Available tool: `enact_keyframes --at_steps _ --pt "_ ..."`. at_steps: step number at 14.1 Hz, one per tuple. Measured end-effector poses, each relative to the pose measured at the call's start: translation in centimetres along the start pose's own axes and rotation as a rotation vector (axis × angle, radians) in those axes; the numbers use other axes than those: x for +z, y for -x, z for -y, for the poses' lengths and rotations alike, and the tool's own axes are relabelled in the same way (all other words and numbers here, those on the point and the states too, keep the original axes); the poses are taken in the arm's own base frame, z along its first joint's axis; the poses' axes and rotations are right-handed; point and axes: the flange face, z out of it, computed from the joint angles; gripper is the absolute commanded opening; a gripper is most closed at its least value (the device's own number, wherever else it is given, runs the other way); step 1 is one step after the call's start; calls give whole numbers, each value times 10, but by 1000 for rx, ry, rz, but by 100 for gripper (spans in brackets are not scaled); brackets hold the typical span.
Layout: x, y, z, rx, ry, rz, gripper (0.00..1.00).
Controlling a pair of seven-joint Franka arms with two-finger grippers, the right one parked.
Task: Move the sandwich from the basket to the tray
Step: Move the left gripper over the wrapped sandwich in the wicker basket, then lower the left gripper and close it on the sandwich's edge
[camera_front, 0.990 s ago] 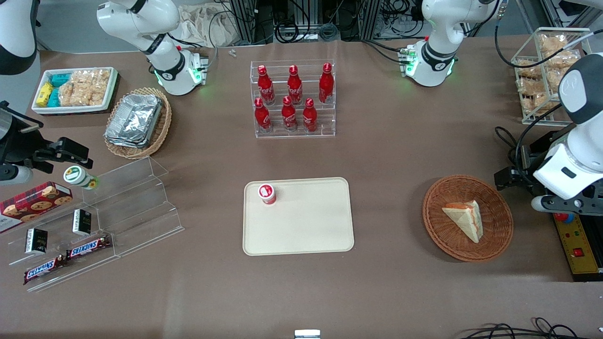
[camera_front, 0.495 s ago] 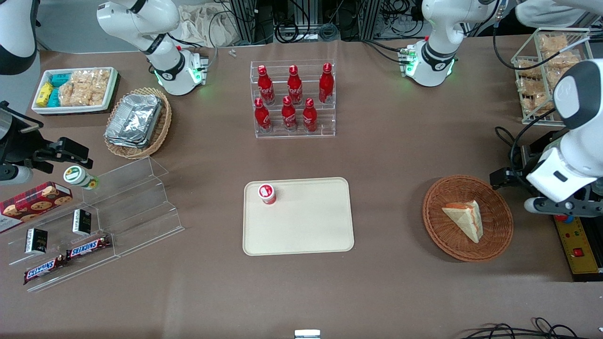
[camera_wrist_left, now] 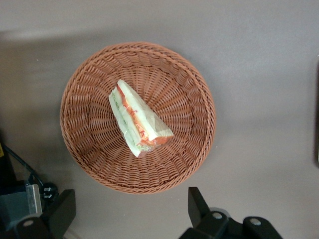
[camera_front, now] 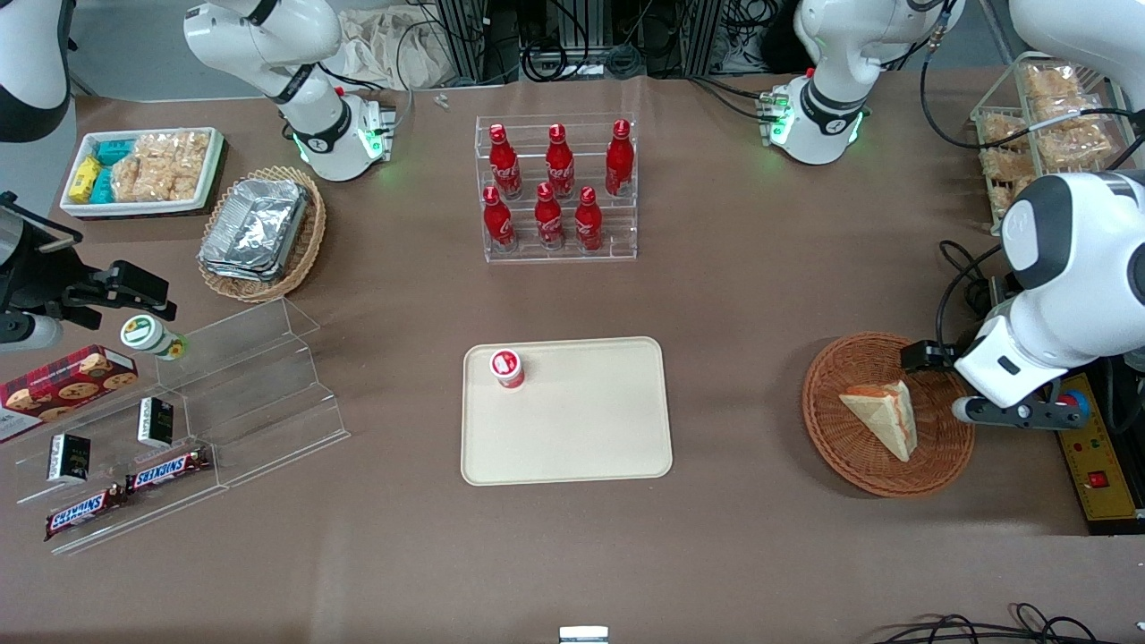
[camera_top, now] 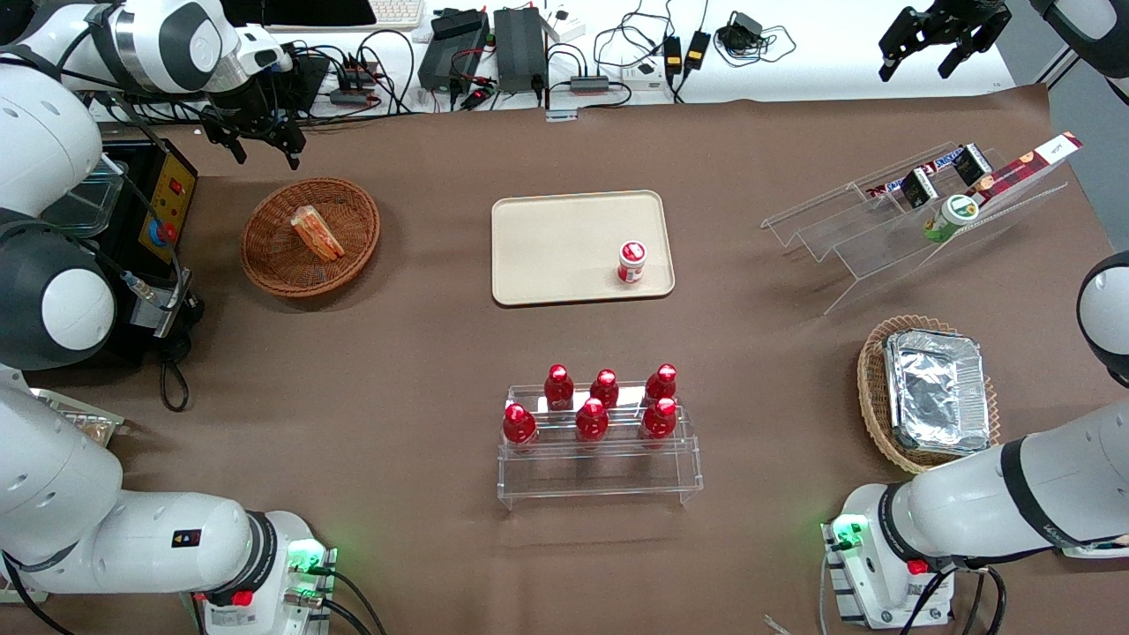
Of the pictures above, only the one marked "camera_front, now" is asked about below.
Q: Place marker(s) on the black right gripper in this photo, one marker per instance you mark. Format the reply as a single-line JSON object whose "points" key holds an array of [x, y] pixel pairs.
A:
{"points": [[36, 275]]}

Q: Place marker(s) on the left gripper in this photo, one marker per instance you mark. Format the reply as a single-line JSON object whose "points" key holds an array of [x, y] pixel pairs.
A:
{"points": [[927, 356]]}

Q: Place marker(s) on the triangle sandwich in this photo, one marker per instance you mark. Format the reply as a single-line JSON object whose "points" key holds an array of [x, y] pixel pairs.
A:
{"points": [[886, 416]]}

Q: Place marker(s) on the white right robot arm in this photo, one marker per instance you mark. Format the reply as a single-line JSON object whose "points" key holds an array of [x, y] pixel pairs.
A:
{"points": [[304, 45]]}

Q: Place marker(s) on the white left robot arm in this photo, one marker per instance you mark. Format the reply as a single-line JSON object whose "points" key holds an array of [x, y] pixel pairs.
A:
{"points": [[1082, 241]]}

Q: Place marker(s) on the round brown wicker basket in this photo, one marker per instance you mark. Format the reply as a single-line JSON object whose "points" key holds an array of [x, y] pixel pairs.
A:
{"points": [[850, 447]]}

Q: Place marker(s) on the white rectangular snack tray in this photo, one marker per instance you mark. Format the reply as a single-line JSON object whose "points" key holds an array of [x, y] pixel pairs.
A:
{"points": [[210, 179]]}

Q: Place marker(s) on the oval tan wicker basket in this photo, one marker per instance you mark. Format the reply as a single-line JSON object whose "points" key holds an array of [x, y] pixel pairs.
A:
{"points": [[304, 259]]}

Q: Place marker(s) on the beige plastic tray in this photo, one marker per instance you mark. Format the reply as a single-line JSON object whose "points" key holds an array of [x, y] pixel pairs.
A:
{"points": [[581, 429]]}

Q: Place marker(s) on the green-lid white jar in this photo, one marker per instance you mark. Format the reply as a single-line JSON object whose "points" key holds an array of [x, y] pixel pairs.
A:
{"points": [[148, 334]]}

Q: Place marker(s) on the teal snack packet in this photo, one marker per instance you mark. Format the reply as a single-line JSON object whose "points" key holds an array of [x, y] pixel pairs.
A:
{"points": [[103, 186], [114, 152]]}

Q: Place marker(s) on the red plaid cookie box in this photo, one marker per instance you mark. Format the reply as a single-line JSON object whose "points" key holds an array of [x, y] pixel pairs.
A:
{"points": [[63, 385]]}

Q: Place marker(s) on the clear bag of rice crackers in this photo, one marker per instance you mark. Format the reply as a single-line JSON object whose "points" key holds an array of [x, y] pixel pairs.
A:
{"points": [[152, 182], [174, 148]]}

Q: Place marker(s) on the yellow snack packet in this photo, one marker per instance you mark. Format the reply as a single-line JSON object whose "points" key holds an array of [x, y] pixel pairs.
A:
{"points": [[85, 177]]}

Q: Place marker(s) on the small black box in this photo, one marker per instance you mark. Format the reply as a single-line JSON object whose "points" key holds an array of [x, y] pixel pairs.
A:
{"points": [[68, 457], [156, 422]]}

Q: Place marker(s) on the stack of foil trays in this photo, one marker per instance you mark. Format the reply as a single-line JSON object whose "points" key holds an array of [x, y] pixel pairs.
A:
{"points": [[255, 228]]}

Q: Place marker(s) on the clear acrylic step shelf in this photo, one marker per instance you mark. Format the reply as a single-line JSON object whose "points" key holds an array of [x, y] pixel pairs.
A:
{"points": [[250, 394]]}

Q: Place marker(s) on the Snickers bar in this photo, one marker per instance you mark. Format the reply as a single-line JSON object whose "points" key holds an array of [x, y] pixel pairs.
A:
{"points": [[168, 470], [82, 513]]}

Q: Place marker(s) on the bagged fried snack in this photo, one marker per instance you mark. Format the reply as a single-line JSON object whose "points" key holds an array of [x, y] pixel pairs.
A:
{"points": [[1006, 165], [1002, 131], [1073, 143], [1054, 89]]}

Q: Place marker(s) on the yellow control box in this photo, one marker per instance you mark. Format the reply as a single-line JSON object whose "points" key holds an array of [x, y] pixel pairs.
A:
{"points": [[1100, 483]]}

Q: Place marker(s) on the red cola bottle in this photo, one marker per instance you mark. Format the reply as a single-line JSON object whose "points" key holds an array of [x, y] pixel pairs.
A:
{"points": [[548, 222], [497, 224], [560, 165], [504, 165], [588, 224], [619, 161]]}

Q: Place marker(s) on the beige cloth bag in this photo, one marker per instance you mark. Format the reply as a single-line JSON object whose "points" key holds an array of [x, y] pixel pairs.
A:
{"points": [[394, 45]]}

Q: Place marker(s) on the clear acrylic bottle rack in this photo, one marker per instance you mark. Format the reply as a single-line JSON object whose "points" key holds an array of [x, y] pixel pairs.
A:
{"points": [[559, 246]]}

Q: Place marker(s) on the red-lid white cup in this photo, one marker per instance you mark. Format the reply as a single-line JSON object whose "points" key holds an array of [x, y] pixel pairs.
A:
{"points": [[506, 368]]}

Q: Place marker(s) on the black equipment rack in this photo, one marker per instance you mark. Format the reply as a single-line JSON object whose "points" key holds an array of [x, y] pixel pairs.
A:
{"points": [[474, 36]]}

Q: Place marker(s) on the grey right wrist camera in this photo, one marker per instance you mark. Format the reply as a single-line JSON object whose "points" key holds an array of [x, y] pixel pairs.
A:
{"points": [[25, 332]]}

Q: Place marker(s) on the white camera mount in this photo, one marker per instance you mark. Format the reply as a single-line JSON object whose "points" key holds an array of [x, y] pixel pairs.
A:
{"points": [[583, 635]]}

